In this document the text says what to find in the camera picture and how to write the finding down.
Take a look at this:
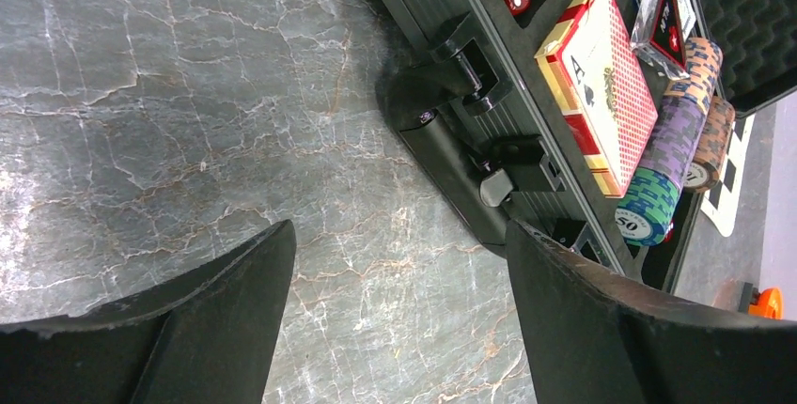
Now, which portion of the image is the brown poker chip stack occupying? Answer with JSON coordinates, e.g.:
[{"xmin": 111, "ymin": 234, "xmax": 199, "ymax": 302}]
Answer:
[{"xmin": 683, "ymin": 96, "xmax": 736, "ymax": 193}]

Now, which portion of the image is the black red all-in triangle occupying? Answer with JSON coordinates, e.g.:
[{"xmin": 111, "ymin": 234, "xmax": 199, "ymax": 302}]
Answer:
[{"xmin": 648, "ymin": 0, "xmax": 686, "ymax": 76}]

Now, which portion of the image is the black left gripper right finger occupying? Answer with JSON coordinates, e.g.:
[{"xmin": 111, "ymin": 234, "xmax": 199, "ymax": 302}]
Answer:
[{"xmin": 506, "ymin": 220, "xmax": 796, "ymax": 403}]

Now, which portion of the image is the red playing card deck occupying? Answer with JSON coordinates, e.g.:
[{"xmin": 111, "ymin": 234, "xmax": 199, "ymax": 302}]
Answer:
[{"xmin": 535, "ymin": 0, "xmax": 658, "ymax": 198}]

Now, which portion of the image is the black poker case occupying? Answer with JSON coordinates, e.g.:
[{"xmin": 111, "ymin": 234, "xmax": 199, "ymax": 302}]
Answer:
[{"xmin": 382, "ymin": 0, "xmax": 796, "ymax": 291}]

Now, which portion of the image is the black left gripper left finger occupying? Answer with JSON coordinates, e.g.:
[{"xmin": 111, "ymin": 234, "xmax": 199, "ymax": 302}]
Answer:
[{"xmin": 1, "ymin": 220, "xmax": 296, "ymax": 403}]

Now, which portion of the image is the orange blue poker chip stack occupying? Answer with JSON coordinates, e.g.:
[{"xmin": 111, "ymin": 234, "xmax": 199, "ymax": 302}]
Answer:
[{"xmin": 664, "ymin": 37, "xmax": 724, "ymax": 115}]

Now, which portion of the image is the red die right slot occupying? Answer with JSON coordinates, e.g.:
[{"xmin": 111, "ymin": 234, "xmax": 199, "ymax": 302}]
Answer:
[{"xmin": 662, "ymin": 221, "xmax": 674, "ymax": 243}]

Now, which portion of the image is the black white chessboard mat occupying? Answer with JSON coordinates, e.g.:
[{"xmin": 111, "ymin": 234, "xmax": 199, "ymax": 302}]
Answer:
[{"xmin": 700, "ymin": 115, "xmax": 756, "ymax": 238}]

